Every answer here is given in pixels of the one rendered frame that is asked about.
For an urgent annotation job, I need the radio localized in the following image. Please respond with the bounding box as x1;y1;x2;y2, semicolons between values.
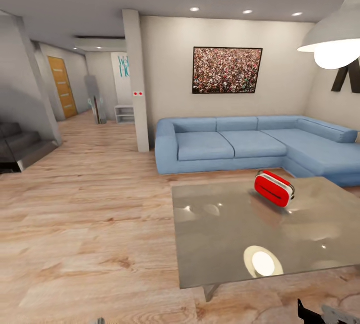
254;170;295;208

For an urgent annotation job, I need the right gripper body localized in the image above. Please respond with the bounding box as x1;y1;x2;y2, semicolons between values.
304;308;326;324

